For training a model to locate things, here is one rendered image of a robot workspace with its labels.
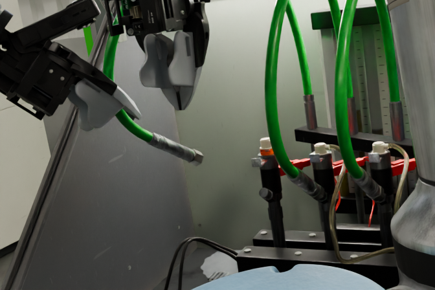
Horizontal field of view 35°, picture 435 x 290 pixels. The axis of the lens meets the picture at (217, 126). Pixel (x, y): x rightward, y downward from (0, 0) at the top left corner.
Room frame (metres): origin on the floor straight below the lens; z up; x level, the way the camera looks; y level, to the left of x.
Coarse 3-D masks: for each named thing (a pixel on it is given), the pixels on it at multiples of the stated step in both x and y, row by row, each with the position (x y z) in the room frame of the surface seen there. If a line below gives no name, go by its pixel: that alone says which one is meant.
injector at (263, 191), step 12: (264, 156) 0.93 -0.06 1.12; (264, 168) 0.93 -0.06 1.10; (276, 168) 0.93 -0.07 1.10; (264, 180) 0.93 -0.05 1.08; (276, 180) 0.93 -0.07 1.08; (264, 192) 0.91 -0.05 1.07; (276, 192) 0.93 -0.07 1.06; (276, 204) 0.93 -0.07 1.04; (276, 216) 0.93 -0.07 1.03; (276, 228) 0.93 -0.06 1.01; (276, 240) 0.93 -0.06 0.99
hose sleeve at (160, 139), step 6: (150, 132) 0.91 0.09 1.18; (156, 138) 0.90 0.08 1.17; (162, 138) 0.91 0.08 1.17; (150, 144) 0.90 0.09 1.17; (156, 144) 0.91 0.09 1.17; (162, 144) 0.91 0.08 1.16; (168, 144) 0.92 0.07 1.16; (174, 144) 0.92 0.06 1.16; (180, 144) 0.93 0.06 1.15; (162, 150) 0.92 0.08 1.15; (168, 150) 0.92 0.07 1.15; (174, 150) 0.92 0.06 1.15; (180, 150) 0.93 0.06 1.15; (186, 150) 0.93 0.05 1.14; (192, 150) 0.95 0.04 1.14; (180, 156) 0.93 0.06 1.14; (186, 156) 0.93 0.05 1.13; (192, 156) 0.94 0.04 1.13
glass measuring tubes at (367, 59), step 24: (312, 24) 1.15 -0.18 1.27; (360, 24) 1.11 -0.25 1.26; (336, 48) 1.16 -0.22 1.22; (360, 48) 1.14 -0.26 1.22; (360, 72) 1.14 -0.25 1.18; (384, 72) 1.13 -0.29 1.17; (360, 96) 1.15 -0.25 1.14; (384, 96) 1.13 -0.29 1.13; (360, 120) 1.13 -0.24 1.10; (384, 120) 1.13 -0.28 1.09; (408, 120) 1.11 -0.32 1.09; (408, 192) 1.10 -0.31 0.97
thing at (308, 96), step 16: (288, 0) 1.09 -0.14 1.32; (288, 16) 1.10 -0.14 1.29; (112, 48) 0.88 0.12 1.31; (304, 48) 1.11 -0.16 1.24; (112, 64) 0.88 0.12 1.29; (304, 64) 1.11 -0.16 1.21; (112, 80) 0.87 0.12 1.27; (304, 80) 1.11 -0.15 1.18; (304, 96) 1.11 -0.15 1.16; (128, 128) 0.88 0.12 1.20
